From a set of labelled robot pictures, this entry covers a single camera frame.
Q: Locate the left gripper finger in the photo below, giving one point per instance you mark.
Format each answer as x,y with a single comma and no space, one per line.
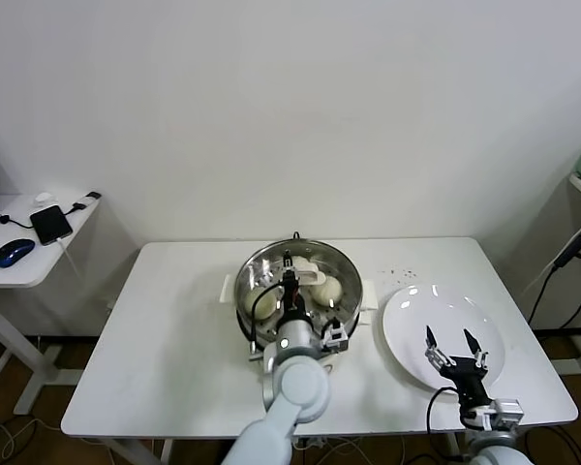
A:
288,262

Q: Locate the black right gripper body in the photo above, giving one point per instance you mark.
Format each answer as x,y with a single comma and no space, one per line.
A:
467,378

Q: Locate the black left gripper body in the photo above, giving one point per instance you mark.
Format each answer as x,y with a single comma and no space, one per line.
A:
291,295

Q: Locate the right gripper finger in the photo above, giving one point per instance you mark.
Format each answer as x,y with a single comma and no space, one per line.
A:
436,353
479,356

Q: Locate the white pleated baozi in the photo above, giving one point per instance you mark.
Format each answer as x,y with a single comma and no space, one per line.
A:
329,290
266,307
304,263

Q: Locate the round glass pot lid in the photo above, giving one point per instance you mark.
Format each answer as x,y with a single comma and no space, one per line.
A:
344,281

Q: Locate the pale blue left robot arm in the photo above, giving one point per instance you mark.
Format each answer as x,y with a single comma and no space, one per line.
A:
297,392

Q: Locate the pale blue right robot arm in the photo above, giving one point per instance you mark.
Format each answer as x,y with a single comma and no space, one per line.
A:
498,448

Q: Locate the perforated steel steamer basket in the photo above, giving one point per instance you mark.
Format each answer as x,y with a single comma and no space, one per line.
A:
370,295

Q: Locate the large white plate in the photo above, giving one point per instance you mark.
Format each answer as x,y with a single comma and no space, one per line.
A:
416,329

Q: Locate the white power strip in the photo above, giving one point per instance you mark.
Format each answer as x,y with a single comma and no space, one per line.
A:
312,442

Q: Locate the black smartphone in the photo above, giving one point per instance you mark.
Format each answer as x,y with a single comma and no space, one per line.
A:
51,225

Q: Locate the small white earbud case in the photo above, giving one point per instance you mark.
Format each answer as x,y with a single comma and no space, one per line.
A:
42,197

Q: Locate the white side table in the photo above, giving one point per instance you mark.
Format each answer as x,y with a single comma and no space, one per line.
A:
24,276

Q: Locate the blue computer mouse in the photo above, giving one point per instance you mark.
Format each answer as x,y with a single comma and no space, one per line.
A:
13,252

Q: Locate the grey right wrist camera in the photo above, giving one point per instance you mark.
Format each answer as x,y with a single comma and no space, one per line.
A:
506,412

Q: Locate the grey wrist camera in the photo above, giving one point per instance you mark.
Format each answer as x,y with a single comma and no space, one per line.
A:
335,335
506,412

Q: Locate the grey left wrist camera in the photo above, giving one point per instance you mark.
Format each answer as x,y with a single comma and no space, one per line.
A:
335,335

